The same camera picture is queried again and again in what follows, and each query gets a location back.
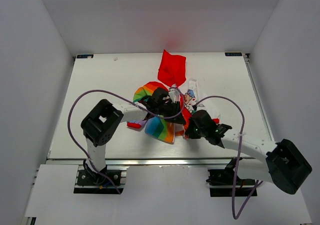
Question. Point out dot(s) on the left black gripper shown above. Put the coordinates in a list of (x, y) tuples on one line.
[(178, 108)]

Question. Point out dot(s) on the blue table label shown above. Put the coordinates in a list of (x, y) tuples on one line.
[(84, 56), (233, 54)]

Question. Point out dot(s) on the left blue table label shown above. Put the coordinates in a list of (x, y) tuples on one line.
[(84, 56)]

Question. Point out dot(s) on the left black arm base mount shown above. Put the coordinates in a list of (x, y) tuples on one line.
[(89, 182)]

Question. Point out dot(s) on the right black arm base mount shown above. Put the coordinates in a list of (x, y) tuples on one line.
[(220, 179)]

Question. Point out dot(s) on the right blue table label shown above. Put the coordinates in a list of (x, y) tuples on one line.
[(233, 54)]

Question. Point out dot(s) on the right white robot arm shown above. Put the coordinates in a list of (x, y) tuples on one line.
[(280, 163)]

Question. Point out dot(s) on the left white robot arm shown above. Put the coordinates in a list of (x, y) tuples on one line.
[(103, 120)]

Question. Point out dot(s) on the red rainbow kids jacket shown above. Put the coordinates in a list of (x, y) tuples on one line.
[(171, 73)]

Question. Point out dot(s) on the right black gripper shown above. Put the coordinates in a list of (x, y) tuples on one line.
[(189, 132)]

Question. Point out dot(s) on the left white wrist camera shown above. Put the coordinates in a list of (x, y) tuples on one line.
[(175, 95)]

